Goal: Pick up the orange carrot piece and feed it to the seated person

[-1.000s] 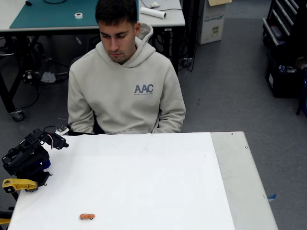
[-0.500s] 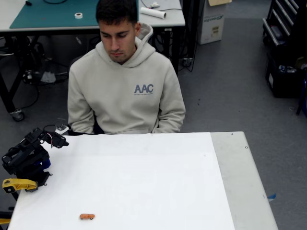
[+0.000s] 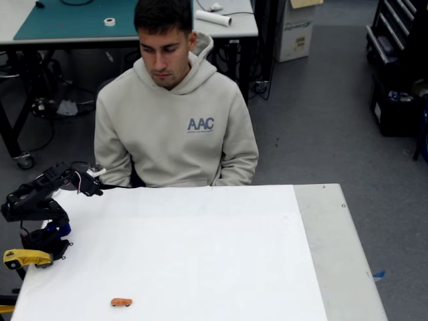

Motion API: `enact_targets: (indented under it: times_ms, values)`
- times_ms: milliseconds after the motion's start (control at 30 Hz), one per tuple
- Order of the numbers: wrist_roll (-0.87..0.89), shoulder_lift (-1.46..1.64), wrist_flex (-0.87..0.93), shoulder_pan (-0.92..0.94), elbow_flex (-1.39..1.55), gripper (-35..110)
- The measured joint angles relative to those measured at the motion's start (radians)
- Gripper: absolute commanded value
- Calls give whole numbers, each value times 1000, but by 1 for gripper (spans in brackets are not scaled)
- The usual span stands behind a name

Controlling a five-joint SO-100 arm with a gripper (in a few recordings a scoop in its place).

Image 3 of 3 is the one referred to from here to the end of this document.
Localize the caster wheel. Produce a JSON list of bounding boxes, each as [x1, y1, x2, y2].
[[13, 150, 35, 171]]

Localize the white rag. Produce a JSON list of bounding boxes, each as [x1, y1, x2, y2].
[[56, 99, 78, 116]]

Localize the man in beige hoodie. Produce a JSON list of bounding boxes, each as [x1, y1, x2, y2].
[[94, 0, 260, 188]]

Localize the yellow clamp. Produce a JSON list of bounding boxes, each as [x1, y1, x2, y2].
[[3, 249, 54, 270]]

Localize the white paper sheet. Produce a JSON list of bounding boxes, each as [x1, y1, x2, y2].
[[9, 184, 328, 321]]

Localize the green cutting mat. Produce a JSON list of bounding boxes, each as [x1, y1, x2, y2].
[[13, 0, 195, 41]]

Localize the white paper roll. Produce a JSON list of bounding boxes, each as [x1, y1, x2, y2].
[[195, 9, 233, 27]]

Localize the grey work table black legs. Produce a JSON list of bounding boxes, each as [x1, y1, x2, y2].
[[0, 0, 260, 168]]

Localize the white cardboard box green print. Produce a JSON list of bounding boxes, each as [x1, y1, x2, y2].
[[276, 0, 324, 63]]

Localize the black storage bin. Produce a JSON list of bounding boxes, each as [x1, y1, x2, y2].
[[369, 72, 428, 137]]

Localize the black tool cart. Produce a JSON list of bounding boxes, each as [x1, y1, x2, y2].
[[365, 0, 428, 64]]

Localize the black yellow clamp handle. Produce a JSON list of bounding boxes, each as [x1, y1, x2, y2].
[[0, 294, 17, 314]]

